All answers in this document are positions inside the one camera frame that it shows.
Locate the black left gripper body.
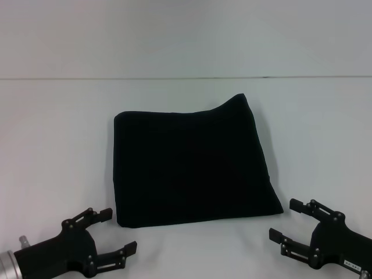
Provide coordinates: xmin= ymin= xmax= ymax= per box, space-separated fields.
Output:
xmin=13 ymin=217 xmax=99 ymax=279

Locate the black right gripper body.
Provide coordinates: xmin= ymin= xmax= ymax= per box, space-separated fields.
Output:
xmin=309 ymin=211 xmax=372 ymax=279

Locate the black t-shirt with FREE print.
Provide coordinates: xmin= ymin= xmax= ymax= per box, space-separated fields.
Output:
xmin=113 ymin=92 xmax=284 ymax=229

